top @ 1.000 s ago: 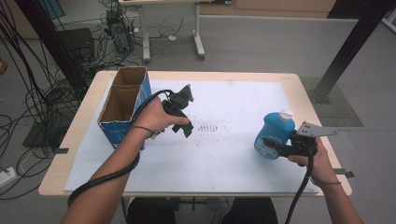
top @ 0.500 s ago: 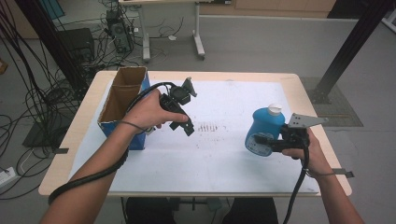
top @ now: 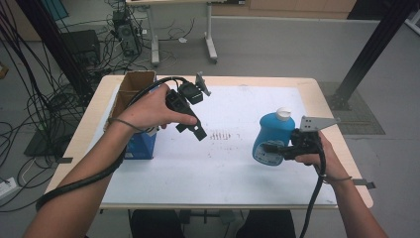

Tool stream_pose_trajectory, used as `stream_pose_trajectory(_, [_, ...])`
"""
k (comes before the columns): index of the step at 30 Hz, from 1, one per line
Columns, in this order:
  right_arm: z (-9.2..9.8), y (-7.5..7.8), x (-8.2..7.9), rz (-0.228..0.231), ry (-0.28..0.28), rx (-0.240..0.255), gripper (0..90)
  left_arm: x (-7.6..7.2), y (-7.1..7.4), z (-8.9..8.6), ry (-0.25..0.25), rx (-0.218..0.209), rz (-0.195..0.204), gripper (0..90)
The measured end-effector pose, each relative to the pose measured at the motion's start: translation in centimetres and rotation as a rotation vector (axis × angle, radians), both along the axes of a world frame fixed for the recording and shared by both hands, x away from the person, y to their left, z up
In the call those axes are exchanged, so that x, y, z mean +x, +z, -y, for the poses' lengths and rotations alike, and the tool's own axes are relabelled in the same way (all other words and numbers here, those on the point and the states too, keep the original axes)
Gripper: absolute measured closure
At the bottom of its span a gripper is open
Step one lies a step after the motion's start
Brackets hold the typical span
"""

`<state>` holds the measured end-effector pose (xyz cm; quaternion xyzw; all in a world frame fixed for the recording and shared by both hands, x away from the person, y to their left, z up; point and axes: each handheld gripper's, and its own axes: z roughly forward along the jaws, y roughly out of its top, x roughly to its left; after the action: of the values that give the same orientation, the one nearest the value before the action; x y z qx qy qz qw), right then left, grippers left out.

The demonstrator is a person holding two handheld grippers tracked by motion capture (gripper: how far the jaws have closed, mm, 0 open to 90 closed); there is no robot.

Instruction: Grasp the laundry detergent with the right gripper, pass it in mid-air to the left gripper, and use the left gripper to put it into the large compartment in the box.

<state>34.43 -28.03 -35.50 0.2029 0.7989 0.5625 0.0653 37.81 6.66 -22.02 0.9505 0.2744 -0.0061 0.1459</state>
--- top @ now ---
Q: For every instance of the white power strip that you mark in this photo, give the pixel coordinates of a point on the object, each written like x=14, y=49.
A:
x=6, y=188

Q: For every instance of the blue bottle with white cap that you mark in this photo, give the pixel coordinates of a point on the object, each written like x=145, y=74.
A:
x=274, y=132

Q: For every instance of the blue cardboard box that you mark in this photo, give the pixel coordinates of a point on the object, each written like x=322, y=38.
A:
x=142, y=147

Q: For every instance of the person's right leg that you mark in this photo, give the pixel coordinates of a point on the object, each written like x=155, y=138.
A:
x=267, y=226

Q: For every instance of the black metal post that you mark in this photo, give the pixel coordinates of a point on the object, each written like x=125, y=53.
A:
x=52, y=39
x=373, y=46

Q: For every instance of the person's left hand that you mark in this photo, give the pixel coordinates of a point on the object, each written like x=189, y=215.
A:
x=148, y=112

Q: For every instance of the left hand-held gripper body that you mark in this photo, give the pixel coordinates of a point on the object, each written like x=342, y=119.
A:
x=185, y=99

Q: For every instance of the person's right hand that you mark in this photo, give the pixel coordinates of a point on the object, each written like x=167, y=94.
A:
x=333, y=162

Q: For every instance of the thin black right wrist band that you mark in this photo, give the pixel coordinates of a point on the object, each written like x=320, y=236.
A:
x=340, y=180

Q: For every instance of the thin black wrist band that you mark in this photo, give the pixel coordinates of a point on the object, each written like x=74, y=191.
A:
x=340, y=180
x=127, y=124

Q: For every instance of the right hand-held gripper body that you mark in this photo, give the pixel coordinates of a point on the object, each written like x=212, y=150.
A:
x=307, y=142

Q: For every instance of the black floor base plate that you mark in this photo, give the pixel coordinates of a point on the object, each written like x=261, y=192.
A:
x=39, y=145

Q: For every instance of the person's left leg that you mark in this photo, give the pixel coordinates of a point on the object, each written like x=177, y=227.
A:
x=158, y=224

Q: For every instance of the person's leg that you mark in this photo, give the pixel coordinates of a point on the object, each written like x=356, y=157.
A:
x=158, y=224
x=267, y=226

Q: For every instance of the black tape strip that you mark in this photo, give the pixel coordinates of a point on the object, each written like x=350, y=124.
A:
x=64, y=160
x=363, y=182

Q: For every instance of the black box cabinet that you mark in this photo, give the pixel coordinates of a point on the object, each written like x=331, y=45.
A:
x=82, y=44

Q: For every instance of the white table sheet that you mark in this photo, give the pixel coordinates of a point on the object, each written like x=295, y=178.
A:
x=214, y=172

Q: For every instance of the black computer tower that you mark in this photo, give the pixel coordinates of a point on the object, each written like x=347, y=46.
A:
x=127, y=34

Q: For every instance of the thin black left wrist band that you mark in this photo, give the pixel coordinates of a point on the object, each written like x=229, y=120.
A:
x=127, y=124

